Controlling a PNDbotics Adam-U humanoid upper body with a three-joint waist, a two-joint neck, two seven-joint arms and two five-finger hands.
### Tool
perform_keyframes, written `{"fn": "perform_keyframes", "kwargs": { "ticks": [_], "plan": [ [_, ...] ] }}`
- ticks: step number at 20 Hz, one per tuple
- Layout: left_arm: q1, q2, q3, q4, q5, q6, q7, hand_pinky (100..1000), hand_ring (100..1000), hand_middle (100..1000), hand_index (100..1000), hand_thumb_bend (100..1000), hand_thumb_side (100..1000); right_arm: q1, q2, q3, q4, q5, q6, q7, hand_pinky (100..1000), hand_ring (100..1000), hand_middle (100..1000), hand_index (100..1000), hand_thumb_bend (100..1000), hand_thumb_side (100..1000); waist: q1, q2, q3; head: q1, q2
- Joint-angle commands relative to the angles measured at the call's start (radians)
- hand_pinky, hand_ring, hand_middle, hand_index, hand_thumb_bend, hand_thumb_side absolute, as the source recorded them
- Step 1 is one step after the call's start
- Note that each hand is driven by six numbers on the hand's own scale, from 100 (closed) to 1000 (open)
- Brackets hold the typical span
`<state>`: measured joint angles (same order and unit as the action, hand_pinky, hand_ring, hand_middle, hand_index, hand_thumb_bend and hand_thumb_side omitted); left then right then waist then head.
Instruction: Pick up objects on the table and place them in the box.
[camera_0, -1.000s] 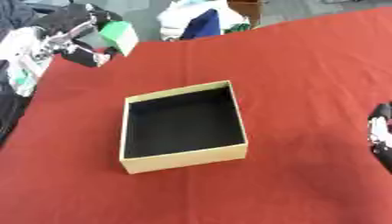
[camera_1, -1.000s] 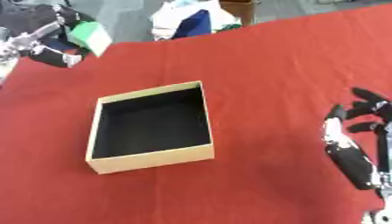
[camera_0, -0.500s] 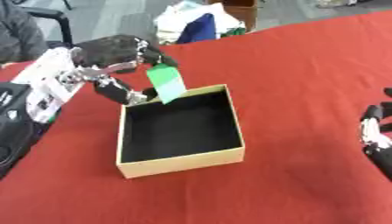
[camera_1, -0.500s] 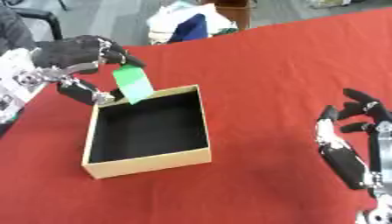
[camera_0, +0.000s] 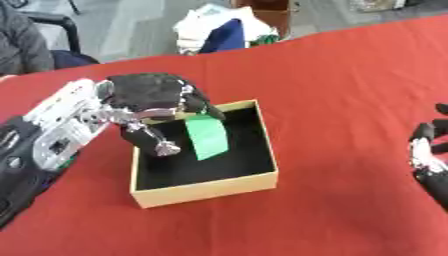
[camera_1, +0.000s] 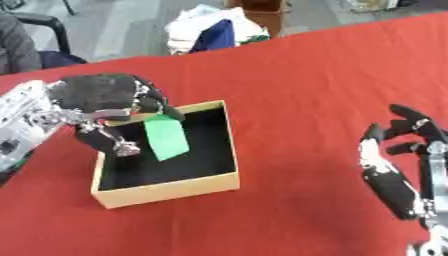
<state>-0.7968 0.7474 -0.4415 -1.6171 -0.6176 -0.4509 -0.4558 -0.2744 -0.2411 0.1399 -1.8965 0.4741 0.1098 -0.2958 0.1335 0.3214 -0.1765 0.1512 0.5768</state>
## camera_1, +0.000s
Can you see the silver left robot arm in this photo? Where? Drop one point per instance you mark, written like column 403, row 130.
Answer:
column 20, row 116

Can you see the green rectangular block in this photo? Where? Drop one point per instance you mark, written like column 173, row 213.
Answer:
column 166, row 137

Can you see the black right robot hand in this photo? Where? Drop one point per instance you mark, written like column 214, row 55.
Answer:
column 392, row 180

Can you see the tan cardboard box black inside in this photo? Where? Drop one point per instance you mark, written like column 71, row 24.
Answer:
column 169, row 166

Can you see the black chair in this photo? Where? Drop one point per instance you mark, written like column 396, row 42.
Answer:
column 49, row 40

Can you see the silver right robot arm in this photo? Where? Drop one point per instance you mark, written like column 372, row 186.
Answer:
column 431, row 241

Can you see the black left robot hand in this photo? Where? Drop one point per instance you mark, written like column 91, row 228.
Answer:
column 99, row 91

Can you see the white and blue bag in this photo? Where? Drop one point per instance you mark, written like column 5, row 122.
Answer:
column 213, row 30

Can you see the person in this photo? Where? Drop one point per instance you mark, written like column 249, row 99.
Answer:
column 16, row 46

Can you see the brown cardboard box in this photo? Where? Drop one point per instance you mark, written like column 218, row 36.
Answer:
column 262, row 13

